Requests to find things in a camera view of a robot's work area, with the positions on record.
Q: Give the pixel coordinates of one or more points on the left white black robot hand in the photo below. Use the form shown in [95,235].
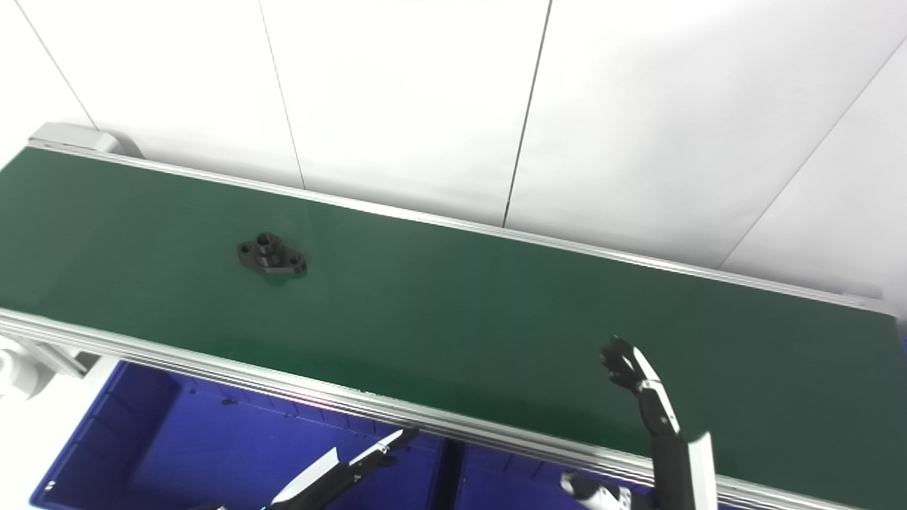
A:
[319,482]

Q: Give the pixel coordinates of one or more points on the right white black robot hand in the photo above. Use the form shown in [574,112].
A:
[669,467]

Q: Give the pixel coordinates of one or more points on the black flanged machine part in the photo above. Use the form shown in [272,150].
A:
[273,258]

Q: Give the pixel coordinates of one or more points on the green conveyor belt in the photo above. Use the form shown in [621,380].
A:
[453,312]
[283,386]

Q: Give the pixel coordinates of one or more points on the blue plastic bin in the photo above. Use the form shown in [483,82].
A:
[510,489]
[177,453]

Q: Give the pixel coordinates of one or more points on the white conveyor support bracket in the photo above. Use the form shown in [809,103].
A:
[35,361]

